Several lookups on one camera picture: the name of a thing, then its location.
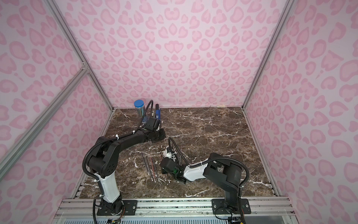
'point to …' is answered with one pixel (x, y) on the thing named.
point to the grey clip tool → (153, 112)
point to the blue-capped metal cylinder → (140, 107)
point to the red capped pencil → (161, 163)
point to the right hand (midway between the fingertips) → (164, 163)
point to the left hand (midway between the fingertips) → (167, 134)
